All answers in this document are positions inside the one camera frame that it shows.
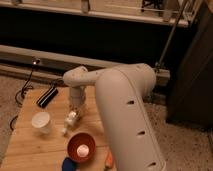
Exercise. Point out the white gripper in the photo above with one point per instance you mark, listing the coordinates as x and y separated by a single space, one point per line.
77 96

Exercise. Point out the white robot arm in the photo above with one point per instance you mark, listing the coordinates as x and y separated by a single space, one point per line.
119 93

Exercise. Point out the white paper cup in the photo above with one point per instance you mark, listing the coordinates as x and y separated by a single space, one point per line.
41 122

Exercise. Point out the red bowl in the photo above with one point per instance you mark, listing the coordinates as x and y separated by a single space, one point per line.
75 142

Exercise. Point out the white egg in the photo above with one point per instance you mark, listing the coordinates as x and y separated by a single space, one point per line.
83 150

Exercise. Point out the orange carrot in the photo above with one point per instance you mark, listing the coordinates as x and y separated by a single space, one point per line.
109 162

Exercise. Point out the blue round object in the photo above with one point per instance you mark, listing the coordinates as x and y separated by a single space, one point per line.
69 165

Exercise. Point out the metal pole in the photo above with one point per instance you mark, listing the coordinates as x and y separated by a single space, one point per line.
159 64

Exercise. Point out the dark cabinet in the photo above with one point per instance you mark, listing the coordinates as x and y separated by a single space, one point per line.
191 96

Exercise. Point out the grey metal rail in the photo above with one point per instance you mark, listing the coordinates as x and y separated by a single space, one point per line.
50 60

